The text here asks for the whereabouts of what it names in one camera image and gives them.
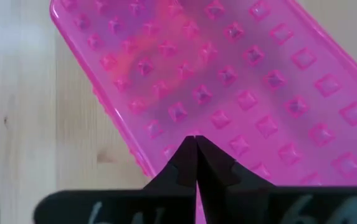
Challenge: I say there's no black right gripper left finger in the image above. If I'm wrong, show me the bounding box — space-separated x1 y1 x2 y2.
33 135 198 224

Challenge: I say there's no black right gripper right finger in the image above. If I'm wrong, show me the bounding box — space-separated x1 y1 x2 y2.
196 135 357 224

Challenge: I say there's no pink plastic box lid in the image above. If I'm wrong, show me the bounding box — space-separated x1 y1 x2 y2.
49 0 357 224

